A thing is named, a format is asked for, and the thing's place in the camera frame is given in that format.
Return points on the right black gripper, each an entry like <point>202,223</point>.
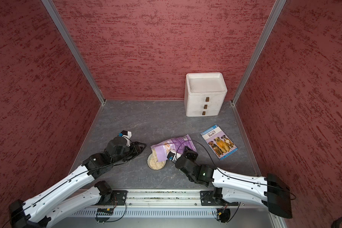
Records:
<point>190,153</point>

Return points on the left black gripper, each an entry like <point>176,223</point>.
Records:
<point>135,144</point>

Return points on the white green patterned bowl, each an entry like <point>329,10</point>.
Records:
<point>156,164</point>

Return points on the purple oats bag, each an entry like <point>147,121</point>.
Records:
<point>177,144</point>

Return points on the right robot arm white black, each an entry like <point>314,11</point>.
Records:
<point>229,187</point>

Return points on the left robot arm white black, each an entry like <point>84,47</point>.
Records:
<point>57,202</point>

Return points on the oats in bowl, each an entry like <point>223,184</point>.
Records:
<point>155,163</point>

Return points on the dog picture booklet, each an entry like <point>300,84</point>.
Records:
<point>218,141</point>

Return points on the white three-drawer storage box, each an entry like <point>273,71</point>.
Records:
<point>204,94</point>

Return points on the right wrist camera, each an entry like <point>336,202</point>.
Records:
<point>173,156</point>

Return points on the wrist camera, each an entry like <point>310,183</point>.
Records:
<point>125,134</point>
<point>173,156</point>

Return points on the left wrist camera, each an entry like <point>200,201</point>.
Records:
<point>125,134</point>

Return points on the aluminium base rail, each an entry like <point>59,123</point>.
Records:
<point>168,208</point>

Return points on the left aluminium corner post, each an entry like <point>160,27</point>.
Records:
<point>56,18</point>

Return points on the aluminium corner post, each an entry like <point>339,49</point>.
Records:
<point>56,18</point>
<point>270,23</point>

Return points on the right aluminium corner post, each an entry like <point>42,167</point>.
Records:
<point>270,23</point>

